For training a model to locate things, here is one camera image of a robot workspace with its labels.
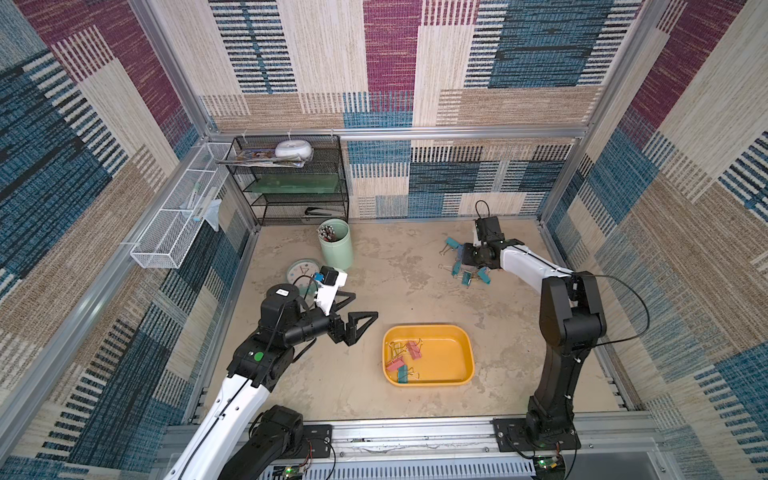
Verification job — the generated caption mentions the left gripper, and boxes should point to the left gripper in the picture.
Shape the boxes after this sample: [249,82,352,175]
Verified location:
[280,289,375,349]

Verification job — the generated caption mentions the teal binder clip carried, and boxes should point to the teal binder clip carried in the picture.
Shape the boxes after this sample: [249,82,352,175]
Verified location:
[477,267,491,284]

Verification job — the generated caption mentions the yellow binder clip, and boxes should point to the yellow binder clip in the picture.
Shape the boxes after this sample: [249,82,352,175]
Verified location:
[387,341,410,360]

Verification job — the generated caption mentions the yellow storage tray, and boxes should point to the yellow storage tray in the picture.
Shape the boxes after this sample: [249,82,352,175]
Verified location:
[382,324,475,387]

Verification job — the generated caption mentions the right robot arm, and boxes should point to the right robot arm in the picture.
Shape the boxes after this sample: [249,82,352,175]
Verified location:
[458,240,613,452]

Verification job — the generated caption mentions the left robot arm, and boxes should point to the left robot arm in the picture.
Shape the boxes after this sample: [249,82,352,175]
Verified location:
[166,284,379,479]

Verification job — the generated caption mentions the green round clock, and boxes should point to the green round clock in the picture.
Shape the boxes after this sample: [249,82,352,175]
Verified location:
[286,258,320,298]

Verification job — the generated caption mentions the green pen cup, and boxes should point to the green pen cup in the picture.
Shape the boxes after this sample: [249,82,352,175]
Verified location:
[317,218,354,271]

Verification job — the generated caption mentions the white oval device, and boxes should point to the white oval device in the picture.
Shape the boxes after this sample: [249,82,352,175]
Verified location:
[275,139,314,160]

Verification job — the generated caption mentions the magazines on shelf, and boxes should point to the magazines on shelf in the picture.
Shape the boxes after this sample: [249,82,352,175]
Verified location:
[217,148,314,168]

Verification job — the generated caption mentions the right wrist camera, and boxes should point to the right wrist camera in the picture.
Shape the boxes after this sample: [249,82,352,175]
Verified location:
[475,200,505,244]

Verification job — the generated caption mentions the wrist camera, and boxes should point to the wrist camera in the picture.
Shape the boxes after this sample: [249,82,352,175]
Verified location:
[313,266,348,316]
[475,200,505,244]

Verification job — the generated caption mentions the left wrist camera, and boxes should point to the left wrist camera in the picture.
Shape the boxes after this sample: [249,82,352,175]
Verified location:
[313,266,348,316]

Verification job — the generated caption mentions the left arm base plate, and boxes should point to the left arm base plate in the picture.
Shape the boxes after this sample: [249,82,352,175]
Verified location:
[245,422,333,460]

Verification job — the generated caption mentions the black wire shelf rack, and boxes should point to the black wire shelf rack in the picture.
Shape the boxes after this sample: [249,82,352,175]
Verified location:
[223,135,350,227]

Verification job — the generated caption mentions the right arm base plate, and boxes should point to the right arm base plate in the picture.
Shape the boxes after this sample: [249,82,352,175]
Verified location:
[491,418,582,453]

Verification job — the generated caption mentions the white wire wall basket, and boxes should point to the white wire wall basket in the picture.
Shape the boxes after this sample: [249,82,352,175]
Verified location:
[130,142,230,269]

